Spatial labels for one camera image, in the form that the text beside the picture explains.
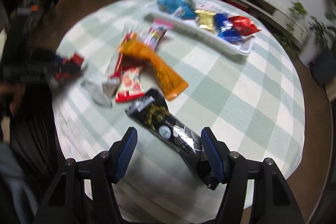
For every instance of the white and red snack packet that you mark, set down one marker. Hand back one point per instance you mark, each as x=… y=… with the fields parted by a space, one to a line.
x=130 y=85

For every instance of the red stick snack packet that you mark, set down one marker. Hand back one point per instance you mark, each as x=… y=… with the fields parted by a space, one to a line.
x=118 y=61

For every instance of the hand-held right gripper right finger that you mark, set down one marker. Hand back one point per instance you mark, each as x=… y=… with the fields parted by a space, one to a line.
x=213 y=159

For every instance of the white plastic tray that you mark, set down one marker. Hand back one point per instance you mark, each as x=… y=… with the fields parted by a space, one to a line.
x=199 y=35

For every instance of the dark blue snack packet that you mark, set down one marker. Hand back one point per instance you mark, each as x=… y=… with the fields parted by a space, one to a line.
x=227 y=28

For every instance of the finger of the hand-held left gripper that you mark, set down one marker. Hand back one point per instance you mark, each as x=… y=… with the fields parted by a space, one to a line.
x=61 y=69

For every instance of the grey cloth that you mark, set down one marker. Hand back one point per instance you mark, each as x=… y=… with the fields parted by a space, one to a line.
x=15 y=187

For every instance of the clear plastic wrapper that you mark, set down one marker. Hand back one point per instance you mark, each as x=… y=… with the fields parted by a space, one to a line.
x=93 y=91

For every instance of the person's left hand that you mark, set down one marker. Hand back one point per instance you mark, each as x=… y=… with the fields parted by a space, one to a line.
x=14 y=98

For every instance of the red and blue snack packet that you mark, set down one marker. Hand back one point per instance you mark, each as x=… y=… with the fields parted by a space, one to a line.
x=72 y=66

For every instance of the orange snack packet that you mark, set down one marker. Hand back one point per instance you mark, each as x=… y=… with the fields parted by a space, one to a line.
x=157 y=66

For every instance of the red puffed snack packet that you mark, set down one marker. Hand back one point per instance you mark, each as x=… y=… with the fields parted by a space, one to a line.
x=244 y=25

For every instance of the large-leaf plant in dark pot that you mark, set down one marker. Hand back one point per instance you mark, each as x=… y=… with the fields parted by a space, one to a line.
x=321 y=64

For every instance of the light blue snack packet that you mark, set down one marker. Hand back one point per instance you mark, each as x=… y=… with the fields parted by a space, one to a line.
x=174 y=7

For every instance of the white television cabinet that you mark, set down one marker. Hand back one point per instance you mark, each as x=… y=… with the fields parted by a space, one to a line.
x=249 y=1

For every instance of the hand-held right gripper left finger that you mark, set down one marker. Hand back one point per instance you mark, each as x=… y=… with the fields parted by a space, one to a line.
x=126 y=153

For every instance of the dark cloth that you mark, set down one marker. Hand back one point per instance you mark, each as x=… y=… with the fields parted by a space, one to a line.
x=34 y=140

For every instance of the black snack packet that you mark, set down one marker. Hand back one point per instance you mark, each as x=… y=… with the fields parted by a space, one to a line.
x=162 y=124

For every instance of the gold snack packet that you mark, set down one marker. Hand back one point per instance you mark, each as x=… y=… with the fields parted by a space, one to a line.
x=205 y=19

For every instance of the green checked tablecloth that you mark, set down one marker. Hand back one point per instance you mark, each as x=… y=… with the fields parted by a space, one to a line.
x=236 y=108

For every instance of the trailing plant on cabinet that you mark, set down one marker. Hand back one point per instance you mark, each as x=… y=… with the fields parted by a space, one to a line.
x=298 y=10

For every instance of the pale pink snack packet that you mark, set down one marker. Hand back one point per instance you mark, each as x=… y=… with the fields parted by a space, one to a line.
x=206 y=6

